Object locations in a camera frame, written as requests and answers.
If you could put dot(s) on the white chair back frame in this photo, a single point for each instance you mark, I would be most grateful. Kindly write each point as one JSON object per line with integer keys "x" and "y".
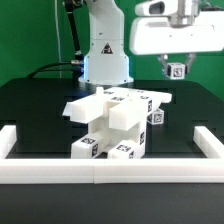
{"x": 116, "y": 103}

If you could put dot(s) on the white chair seat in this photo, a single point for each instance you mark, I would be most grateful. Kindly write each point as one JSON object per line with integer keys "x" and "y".
{"x": 119, "y": 130}

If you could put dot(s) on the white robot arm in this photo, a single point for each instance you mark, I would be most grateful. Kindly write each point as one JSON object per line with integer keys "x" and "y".
{"x": 106, "y": 64}

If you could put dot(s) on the white tagged cube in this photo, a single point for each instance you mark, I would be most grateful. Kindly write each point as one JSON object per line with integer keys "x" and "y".
{"x": 176, "y": 71}
{"x": 156, "y": 117}

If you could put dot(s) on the white U-shaped fence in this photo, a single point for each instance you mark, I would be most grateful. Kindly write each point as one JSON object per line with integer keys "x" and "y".
{"x": 98, "y": 171}

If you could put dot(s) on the black camera stand pole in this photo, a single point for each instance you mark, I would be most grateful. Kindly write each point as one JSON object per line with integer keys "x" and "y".
{"x": 70, "y": 7}

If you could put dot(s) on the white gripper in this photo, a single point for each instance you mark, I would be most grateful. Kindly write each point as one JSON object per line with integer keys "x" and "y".
{"x": 176, "y": 26}

